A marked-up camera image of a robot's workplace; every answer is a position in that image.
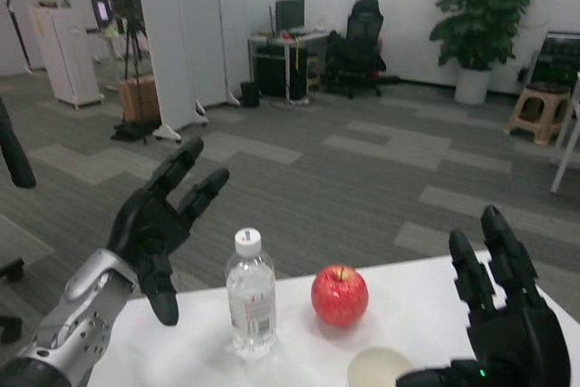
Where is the brown cardboard box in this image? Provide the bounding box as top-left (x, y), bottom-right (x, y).
top-left (119, 74), bottom-right (162, 125)

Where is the white cabinet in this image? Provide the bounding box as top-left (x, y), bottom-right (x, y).
top-left (29, 5), bottom-right (106, 110)

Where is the green potted plant white pot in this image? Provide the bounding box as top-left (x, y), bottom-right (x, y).
top-left (429, 0), bottom-right (547, 105)

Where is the lit display screen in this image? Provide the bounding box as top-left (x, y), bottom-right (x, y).
top-left (84, 0), bottom-right (112, 29)

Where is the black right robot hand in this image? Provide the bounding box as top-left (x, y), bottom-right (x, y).
top-left (393, 204), bottom-right (570, 387)

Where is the white paper cup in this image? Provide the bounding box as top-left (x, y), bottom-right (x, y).
top-left (346, 346), bottom-right (415, 387)

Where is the white table frame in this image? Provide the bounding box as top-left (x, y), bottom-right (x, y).
top-left (548, 72), bottom-right (580, 196)

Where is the black thin pole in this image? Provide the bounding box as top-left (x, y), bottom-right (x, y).
top-left (0, 0), bottom-right (34, 76)

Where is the clear plastic water bottle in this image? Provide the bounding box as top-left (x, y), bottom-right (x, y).
top-left (225, 227), bottom-right (278, 359)

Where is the black tripod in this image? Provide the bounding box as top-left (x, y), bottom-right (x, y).
top-left (111, 15), bottom-right (160, 144)

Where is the white office desk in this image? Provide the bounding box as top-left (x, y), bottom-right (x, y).
top-left (246, 29), bottom-right (332, 105)

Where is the black computer monitor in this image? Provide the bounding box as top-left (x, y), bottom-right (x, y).
top-left (275, 0), bottom-right (306, 31)

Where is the black office chair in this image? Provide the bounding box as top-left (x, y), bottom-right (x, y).
top-left (325, 0), bottom-right (388, 100)

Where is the beige plastic stool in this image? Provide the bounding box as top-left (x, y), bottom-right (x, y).
top-left (504, 82), bottom-right (574, 144)

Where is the black trash bin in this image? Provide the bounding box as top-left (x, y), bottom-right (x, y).
top-left (239, 81), bottom-right (262, 109)

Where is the black equipment rack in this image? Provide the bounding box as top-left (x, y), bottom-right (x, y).
top-left (529, 31), bottom-right (580, 89)

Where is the white partition screen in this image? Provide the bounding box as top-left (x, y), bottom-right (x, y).
top-left (138, 0), bottom-right (242, 143)

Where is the red apple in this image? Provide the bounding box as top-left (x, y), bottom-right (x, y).
top-left (310, 264), bottom-right (370, 329)

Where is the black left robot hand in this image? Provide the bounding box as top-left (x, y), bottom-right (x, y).
top-left (107, 135), bottom-right (231, 327)

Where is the black computer tower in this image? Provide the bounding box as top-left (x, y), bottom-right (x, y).
top-left (256, 42), bottom-right (310, 101)

